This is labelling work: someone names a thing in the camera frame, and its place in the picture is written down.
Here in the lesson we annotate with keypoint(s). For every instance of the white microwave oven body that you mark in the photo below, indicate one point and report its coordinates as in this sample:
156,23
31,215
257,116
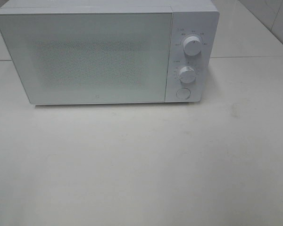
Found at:
189,17

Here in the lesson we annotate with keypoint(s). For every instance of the white microwave door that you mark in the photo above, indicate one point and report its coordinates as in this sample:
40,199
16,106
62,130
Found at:
86,59

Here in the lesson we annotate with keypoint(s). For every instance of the white round door button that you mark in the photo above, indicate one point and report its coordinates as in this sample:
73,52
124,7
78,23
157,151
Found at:
183,93

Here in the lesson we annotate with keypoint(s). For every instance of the white microwave knob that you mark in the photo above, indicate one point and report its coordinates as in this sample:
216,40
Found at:
187,75
192,45

